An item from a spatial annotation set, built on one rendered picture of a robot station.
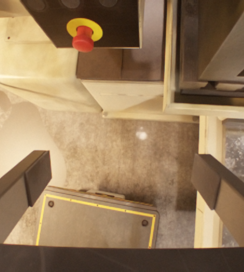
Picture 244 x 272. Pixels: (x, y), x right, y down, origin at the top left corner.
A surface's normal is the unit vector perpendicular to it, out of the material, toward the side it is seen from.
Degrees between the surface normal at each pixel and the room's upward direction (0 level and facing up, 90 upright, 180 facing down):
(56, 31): 90
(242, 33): 90
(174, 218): 0
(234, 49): 90
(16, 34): 0
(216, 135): 0
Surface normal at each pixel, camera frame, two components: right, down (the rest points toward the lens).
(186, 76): -0.11, -0.12
